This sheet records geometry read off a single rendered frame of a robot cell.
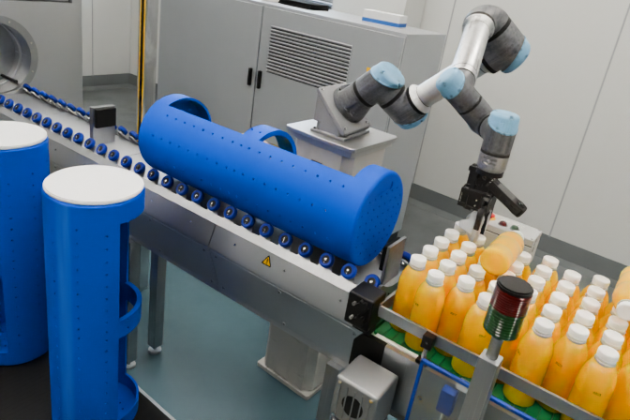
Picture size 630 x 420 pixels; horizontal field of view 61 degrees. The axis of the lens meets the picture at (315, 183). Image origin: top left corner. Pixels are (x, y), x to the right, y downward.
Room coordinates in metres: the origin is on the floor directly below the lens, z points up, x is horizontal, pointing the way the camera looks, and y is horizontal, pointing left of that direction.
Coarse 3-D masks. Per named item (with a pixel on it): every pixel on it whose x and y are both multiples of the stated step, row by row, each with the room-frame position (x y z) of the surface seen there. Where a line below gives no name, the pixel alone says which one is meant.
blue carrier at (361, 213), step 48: (144, 144) 1.70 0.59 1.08; (192, 144) 1.60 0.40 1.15; (240, 144) 1.53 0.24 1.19; (288, 144) 1.69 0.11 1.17; (240, 192) 1.47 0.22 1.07; (288, 192) 1.38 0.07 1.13; (336, 192) 1.32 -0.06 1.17; (384, 192) 1.38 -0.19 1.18; (336, 240) 1.29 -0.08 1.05; (384, 240) 1.44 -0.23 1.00
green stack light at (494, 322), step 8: (488, 312) 0.83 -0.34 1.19; (496, 312) 0.81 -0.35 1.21; (488, 320) 0.82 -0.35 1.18; (496, 320) 0.81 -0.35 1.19; (504, 320) 0.80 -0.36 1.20; (512, 320) 0.80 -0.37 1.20; (520, 320) 0.81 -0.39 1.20; (488, 328) 0.82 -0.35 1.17; (496, 328) 0.81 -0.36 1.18; (504, 328) 0.80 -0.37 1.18; (512, 328) 0.80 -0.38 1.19; (520, 328) 0.81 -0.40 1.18; (496, 336) 0.81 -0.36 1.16; (504, 336) 0.80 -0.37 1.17; (512, 336) 0.80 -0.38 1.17
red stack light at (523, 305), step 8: (496, 288) 0.83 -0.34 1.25; (496, 296) 0.82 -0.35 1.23; (504, 296) 0.81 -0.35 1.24; (512, 296) 0.81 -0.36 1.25; (496, 304) 0.82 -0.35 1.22; (504, 304) 0.81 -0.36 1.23; (512, 304) 0.80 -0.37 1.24; (520, 304) 0.80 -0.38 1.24; (528, 304) 0.81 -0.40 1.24; (504, 312) 0.81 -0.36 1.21; (512, 312) 0.80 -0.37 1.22; (520, 312) 0.80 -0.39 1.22
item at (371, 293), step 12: (360, 288) 1.15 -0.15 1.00; (372, 288) 1.16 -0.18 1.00; (348, 300) 1.14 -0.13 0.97; (360, 300) 1.12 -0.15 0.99; (372, 300) 1.11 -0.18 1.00; (348, 312) 1.13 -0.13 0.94; (360, 312) 1.11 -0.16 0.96; (372, 312) 1.11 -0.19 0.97; (360, 324) 1.10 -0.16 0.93; (372, 324) 1.12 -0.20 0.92
